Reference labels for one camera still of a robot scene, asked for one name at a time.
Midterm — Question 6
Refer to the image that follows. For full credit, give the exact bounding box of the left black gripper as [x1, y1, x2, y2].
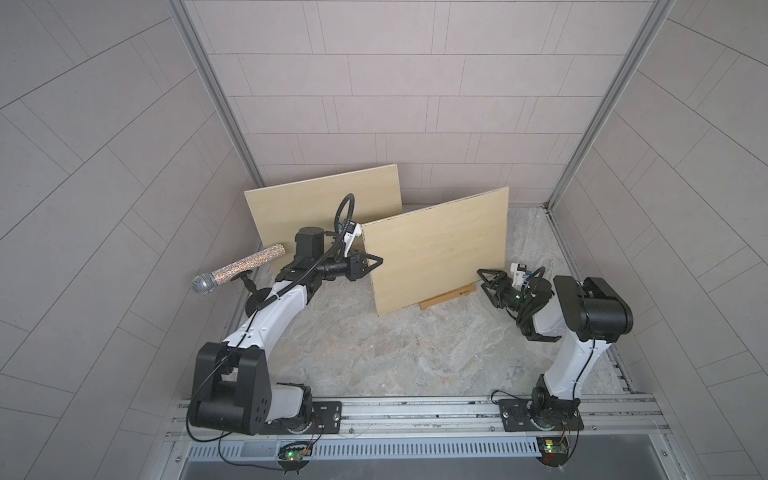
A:
[311, 249, 378, 284]

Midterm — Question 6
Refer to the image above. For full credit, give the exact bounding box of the plywood board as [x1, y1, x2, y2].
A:
[362, 187, 509, 316]
[245, 165, 402, 273]

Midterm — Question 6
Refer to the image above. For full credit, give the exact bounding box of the wooden easel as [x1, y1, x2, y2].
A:
[419, 284, 477, 310]

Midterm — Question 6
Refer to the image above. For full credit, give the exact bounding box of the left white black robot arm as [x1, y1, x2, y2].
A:
[187, 221, 383, 435]

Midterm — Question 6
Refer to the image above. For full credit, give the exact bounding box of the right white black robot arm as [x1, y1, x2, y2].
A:
[477, 264, 634, 431]

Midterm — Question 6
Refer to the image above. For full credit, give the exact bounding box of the glitter microphone on stand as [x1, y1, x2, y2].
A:
[192, 244, 286, 316]

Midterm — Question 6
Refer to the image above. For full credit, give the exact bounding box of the right green circuit board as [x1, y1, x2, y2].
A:
[536, 437, 570, 468]

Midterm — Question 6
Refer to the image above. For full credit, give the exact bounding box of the green circuit board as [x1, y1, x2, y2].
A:
[536, 437, 570, 468]
[277, 442, 311, 475]

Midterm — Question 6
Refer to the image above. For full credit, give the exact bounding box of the left green circuit board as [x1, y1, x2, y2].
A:
[277, 442, 311, 475]

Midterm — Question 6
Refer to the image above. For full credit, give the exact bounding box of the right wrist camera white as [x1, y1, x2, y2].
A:
[510, 263, 532, 287]

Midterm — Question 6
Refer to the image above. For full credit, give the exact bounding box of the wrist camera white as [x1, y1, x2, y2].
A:
[342, 221, 362, 245]
[510, 263, 532, 287]

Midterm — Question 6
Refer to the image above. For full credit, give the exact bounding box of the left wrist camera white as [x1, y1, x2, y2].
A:
[342, 221, 362, 245]

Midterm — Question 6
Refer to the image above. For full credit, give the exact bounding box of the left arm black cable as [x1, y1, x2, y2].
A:
[185, 193, 356, 445]

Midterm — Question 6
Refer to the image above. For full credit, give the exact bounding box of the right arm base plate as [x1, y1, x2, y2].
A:
[496, 398, 584, 432]

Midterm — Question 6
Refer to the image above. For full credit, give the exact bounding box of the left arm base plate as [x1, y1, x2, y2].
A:
[259, 401, 343, 435]

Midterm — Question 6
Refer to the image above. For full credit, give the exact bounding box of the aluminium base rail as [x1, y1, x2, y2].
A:
[148, 391, 692, 479]

